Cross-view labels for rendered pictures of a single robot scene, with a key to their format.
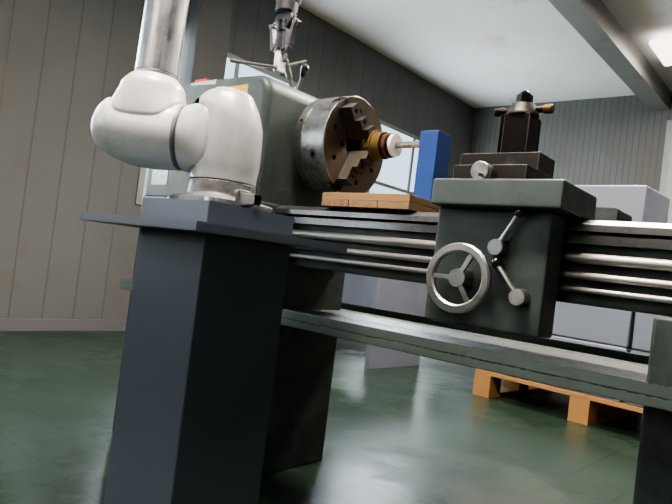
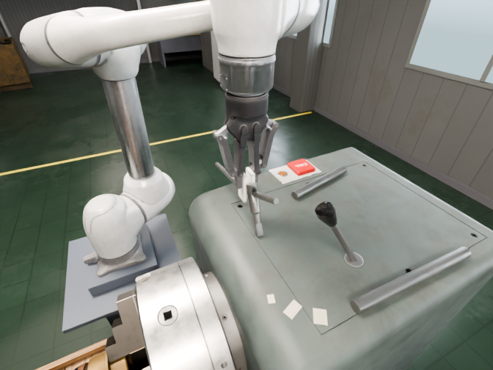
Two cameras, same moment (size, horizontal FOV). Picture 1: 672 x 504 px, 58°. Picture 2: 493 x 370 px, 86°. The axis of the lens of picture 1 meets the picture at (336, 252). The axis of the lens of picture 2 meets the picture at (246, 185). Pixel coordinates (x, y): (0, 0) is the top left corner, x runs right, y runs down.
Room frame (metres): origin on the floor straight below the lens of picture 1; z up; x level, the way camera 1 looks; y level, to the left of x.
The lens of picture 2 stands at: (2.19, -0.16, 1.69)
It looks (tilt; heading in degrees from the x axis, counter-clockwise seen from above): 37 degrees down; 114
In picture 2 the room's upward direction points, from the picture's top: straight up
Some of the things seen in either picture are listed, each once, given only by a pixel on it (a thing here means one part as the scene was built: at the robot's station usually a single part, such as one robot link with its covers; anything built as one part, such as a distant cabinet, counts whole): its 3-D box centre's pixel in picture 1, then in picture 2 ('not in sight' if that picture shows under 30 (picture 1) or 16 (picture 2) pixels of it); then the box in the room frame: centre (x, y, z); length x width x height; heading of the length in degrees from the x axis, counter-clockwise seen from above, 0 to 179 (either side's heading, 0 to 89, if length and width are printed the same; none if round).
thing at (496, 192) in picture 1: (538, 210); not in sight; (1.49, -0.48, 0.89); 0.53 x 0.30 x 0.06; 140
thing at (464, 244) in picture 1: (489, 268); not in sight; (1.35, -0.34, 0.73); 0.27 x 0.12 x 0.27; 50
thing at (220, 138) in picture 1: (224, 136); (111, 222); (1.42, 0.29, 0.97); 0.18 x 0.16 x 0.22; 85
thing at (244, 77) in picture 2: not in sight; (246, 73); (2.00, 0.26, 1.57); 0.09 x 0.09 x 0.06
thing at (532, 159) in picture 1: (506, 166); not in sight; (1.51, -0.40, 1.00); 0.20 x 0.10 x 0.05; 50
